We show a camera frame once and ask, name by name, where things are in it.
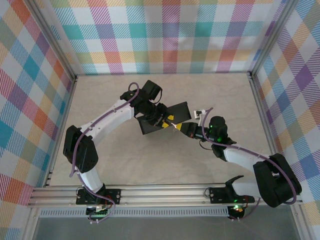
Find black starry night painted box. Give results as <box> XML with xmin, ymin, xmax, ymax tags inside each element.
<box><xmin>138</xmin><ymin>101</ymin><xmax>192</xmax><ymax>136</ymax></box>

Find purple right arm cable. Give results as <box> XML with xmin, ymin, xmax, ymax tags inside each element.
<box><xmin>201</xmin><ymin>107</ymin><xmax>300</xmax><ymax>222</ymax></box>

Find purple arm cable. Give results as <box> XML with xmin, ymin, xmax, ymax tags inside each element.
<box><xmin>69</xmin><ymin>81</ymin><xmax>141</xmax><ymax>225</ymax></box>
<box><xmin>201</xmin><ymin>107</ymin><xmax>300</xmax><ymax>222</ymax></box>

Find aluminium side rail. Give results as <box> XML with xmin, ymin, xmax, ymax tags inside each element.
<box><xmin>43</xmin><ymin>74</ymin><xmax>79</xmax><ymax>188</ymax></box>
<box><xmin>248</xmin><ymin>71</ymin><xmax>288</xmax><ymax>186</ymax></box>

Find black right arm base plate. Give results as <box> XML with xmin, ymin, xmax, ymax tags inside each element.
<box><xmin>209</xmin><ymin>186</ymin><xmax>256</xmax><ymax>204</ymax></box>

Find long aluminium mounting rail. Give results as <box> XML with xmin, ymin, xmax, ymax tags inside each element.
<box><xmin>27</xmin><ymin>184</ymin><xmax>303</xmax><ymax>208</ymax></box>

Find slotted grey cable duct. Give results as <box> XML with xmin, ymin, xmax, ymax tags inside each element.
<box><xmin>39</xmin><ymin>209</ymin><xmax>230</xmax><ymax>218</ymax></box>

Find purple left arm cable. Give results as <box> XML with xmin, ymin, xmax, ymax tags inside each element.
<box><xmin>69</xmin><ymin>81</ymin><xmax>141</xmax><ymax>225</ymax></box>

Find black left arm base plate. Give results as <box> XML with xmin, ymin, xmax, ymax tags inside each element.
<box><xmin>75</xmin><ymin>188</ymin><xmax>122</xmax><ymax>206</ymax></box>

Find aluminium frame post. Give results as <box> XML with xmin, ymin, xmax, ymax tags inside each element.
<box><xmin>27</xmin><ymin>0</ymin><xmax>78</xmax><ymax>79</ymax></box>
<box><xmin>249</xmin><ymin>0</ymin><xmax>301</xmax><ymax>77</ymax></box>

